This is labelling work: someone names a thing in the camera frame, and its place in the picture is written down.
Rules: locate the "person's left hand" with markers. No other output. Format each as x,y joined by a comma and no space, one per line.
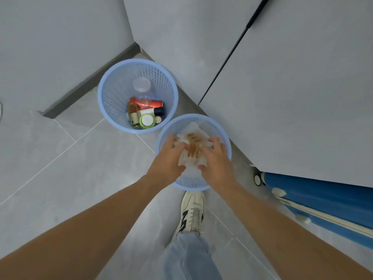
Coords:
164,164

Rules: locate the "person's right thumb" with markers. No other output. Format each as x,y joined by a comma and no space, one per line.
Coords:
202,167

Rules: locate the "clear bottle with white cap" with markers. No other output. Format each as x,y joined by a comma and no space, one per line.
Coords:
143,87

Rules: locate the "blue plastic mesh basket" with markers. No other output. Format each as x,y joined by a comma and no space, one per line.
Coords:
116,90
221,134

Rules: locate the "amber bottle with gold cap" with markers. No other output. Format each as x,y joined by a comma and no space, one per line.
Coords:
133,113

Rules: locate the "black cart wheel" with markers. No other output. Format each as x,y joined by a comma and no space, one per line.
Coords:
257,179

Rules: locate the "person's left thumb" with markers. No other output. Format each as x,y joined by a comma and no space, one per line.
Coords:
181,169

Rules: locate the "white and black sneaker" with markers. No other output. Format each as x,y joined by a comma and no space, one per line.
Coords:
192,212

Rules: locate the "white tissue with brown stain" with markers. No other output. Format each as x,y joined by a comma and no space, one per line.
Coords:
191,137

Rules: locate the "green jar with white lid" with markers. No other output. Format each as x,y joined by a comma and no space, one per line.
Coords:
147,120

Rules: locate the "person's right forearm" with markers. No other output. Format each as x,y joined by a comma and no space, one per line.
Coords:
285,239

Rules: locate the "red cosmetic tube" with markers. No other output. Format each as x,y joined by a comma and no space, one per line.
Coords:
145,103

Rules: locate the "dark grey baseboard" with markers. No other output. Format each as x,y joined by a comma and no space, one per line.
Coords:
87,83

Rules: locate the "person's left forearm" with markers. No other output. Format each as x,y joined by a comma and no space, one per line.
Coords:
87,230

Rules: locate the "white tube with black cap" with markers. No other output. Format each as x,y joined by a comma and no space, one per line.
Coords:
153,111

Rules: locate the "blue and white cart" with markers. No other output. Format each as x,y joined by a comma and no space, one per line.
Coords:
320,201

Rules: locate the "light blue jeans leg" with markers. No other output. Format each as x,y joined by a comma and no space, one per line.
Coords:
188,259

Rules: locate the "person's right hand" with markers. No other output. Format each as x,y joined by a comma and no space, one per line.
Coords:
218,169

